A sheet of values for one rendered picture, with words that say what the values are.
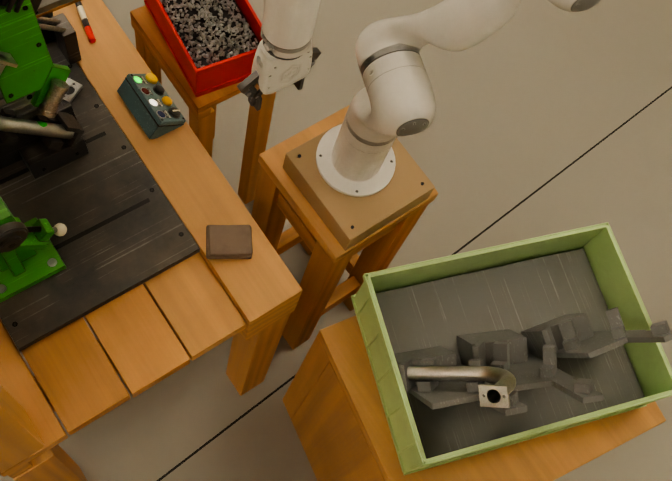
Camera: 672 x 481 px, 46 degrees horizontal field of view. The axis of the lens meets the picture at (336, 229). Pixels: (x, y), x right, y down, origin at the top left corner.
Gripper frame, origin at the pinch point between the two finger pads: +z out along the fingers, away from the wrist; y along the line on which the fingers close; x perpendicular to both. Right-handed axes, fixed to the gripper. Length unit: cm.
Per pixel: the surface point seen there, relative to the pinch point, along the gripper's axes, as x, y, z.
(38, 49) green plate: 37.5, -29.9, 13.7
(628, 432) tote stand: -93, 44, 51
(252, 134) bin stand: 32, 23, 83
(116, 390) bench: -23, -49, 42
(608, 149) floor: -22, 160, 130
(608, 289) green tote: -64, 59, 43
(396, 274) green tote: -35, 13, 36
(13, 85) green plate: 36, -37, 19
